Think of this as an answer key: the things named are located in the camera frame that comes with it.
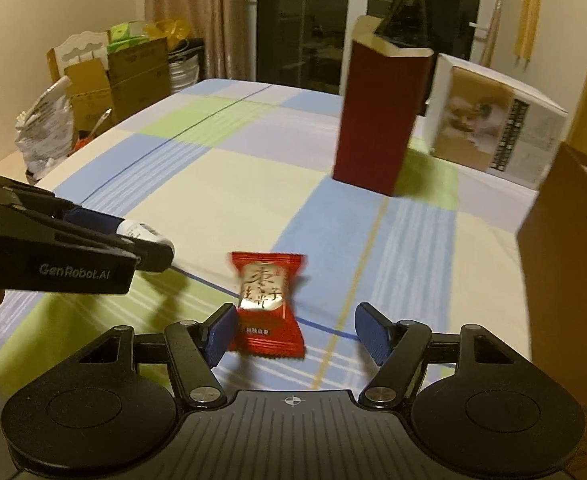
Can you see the white scalloped board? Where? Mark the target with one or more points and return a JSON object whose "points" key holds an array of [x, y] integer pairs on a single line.
{"points": [[80, 47]]}

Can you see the glass balcony door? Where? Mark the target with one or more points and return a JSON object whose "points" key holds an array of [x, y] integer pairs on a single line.
{"points": [[313, 20]]}

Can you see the large brown cardboard box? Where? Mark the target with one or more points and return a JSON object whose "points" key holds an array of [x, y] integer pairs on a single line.
{"points": [[141, 80]]}

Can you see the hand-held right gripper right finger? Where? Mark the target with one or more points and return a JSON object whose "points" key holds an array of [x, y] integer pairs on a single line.
{"points": [[371, 332]]}

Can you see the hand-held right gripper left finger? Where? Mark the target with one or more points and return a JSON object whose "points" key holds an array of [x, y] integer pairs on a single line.
{"points": [[221, 335]]}

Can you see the checkered tablecloth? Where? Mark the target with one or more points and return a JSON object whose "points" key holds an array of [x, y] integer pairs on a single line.
{"points": [[233, 185]]}

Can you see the white plastic bag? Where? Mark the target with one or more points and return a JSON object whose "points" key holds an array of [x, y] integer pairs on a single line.
{"points": [[45, 130]]}

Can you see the yellow plastic bag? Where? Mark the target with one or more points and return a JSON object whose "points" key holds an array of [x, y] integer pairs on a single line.
{"points": [[168, 32]]}

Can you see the small tan cardboard box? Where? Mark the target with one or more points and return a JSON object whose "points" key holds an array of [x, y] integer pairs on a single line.
{"points": [[90, 95]]}

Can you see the small white bottle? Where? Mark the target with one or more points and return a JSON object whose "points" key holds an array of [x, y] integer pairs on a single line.
{"points": [[141, 232]]}

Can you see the dark red open carton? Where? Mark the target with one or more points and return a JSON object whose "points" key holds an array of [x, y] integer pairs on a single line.
{"points": [[378, 120]]}

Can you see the silver striped bin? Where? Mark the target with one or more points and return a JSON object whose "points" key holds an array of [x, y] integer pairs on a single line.
{"points": [[188, 67]]}

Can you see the red snack packet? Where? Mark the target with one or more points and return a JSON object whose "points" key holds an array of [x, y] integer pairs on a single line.
{"points": [[266, 320]]}

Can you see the green white carton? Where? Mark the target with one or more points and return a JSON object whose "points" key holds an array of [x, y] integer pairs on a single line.
{"points": [[126, 35]]}

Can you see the white printed box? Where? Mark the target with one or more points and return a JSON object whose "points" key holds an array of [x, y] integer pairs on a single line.
{"points": [[478, 115]]}

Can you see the beige patterned curtain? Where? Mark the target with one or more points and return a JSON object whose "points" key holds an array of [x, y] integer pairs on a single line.
{"points": [[198, 0]]}

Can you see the yellow wall ornament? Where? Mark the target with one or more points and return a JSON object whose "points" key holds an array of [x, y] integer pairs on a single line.
{"points": [[526, 25]]}

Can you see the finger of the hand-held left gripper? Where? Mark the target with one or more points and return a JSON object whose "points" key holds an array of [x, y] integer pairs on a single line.
{"points": [[153, 260], [93, 220]]}

